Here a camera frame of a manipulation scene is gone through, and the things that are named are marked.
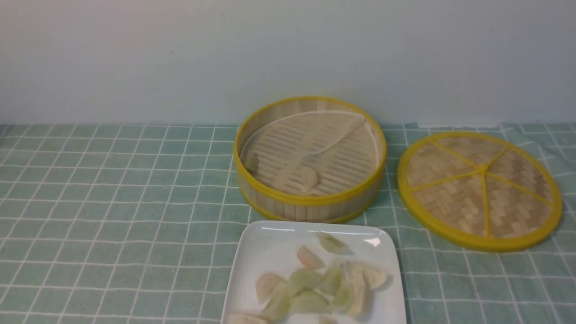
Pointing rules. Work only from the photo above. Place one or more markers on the green dumpling plate top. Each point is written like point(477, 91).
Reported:
point(331, 244)

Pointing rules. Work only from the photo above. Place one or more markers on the green dumpling plate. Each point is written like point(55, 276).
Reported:
point(309, 301)
point(331, 244)
point(331, 279)
point(278, 304)

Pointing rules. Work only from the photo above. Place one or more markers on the pink dumpling plate upper middle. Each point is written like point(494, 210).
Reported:
point(308, 259)

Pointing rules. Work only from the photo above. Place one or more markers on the pink dumpling plate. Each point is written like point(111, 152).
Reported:
point(266, 284)
point(308, 259)

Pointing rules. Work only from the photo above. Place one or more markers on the white square plate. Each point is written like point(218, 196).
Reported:
point(272, 246)

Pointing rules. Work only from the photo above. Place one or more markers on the pink dumpling plate left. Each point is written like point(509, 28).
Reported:
point(266, 284)

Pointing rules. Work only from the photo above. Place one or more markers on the white dumpling plate upper right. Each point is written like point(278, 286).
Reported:
point(374, 276)

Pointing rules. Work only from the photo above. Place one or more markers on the white dumpling plate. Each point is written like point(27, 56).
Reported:
point(361, 291)
point(374, 276)

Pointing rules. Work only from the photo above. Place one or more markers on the green dumpling plate lower centre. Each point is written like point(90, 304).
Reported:
point(309, 301)

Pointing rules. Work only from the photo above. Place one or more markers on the green dumpling plate lower left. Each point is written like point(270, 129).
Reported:
point(278, 304)

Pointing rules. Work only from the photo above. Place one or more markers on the white dumpling plate lower right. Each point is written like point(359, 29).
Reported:
point(361, 291)

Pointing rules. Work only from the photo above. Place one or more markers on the yellow rimmed bamboo steamer basket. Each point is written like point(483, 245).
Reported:
point(342, 142)

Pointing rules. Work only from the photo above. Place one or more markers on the pale dumpling at steamer left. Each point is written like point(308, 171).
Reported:
point(251, 162)

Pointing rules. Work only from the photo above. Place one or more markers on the yellow rimmed woven steamer lid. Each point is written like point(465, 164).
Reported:
point(479, 191)

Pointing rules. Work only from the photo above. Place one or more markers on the green checkered tablecloth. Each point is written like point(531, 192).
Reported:
point(139, 224)

